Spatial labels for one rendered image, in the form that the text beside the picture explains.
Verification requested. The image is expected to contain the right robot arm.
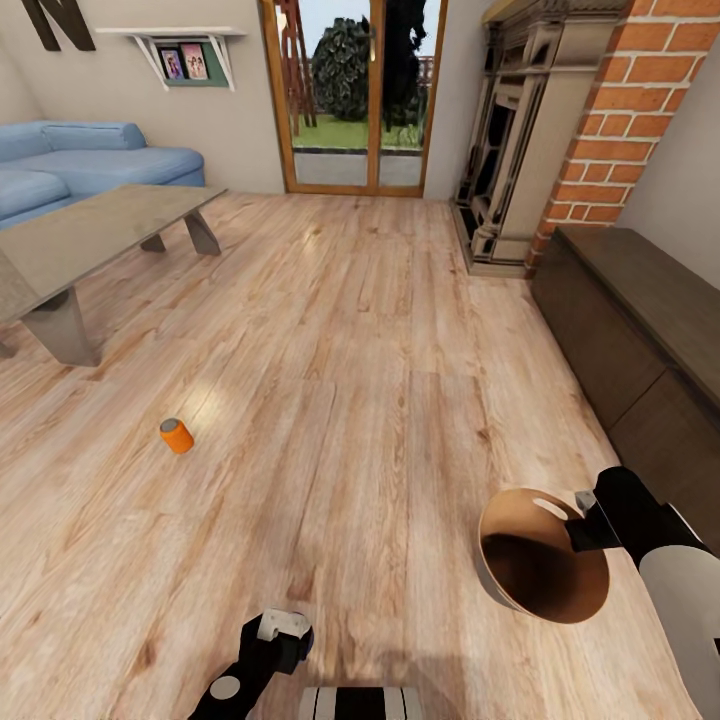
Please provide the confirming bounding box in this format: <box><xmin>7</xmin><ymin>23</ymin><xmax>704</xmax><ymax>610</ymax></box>
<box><xmin>564</xmin><ymin>465</ymin><xmax>720</xmax><ymax>720</ymax></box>

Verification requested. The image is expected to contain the can of soda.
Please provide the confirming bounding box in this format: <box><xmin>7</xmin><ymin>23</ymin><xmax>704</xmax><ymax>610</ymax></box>
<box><xmin>159</xmin><ymin>419</ymin><xmax>193</xmax><ymax>454</ymax></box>

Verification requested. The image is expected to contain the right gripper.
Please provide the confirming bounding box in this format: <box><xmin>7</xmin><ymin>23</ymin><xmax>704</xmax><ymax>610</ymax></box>
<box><xmin>564</xmin><ymin>509</ymin><xmax>622</xmax><ymax>552</ymax></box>

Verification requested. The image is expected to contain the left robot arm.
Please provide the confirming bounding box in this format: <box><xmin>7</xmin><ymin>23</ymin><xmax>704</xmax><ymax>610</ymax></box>
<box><xmin>187</xmin><ymin>607</ymin><xmax>313</xmax><ymax>720</ymax></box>

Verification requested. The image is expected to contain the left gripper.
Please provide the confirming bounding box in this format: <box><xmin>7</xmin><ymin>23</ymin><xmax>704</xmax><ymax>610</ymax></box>
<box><xmin>239</xmin><ymin>615</ymin><xmax>313</xmax><ymax>685</ymax></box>

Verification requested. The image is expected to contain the trash can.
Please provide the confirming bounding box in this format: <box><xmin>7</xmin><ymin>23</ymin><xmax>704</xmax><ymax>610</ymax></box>
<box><xmin>476</xmin><ymin>487</ymin><xmax>611</xmax><ymax>625</ymax></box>

